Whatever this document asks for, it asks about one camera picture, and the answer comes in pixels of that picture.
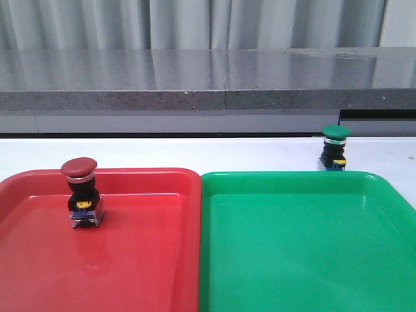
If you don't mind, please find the green mushroom push button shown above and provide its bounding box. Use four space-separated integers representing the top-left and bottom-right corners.
318 125 351 171

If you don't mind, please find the red mushroom push button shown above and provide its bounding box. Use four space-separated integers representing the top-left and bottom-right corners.
60 157 104 229

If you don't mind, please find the grey granite counter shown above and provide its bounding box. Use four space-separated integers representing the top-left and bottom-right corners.
1 47 415 138

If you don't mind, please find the green plastic tray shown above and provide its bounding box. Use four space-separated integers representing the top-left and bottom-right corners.
199 171 415 311

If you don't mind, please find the red plastic tray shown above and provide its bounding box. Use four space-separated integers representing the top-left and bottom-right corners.
1 168 201 311

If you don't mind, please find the white pleated curtain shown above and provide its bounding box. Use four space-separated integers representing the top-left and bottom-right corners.
1 1 387 50

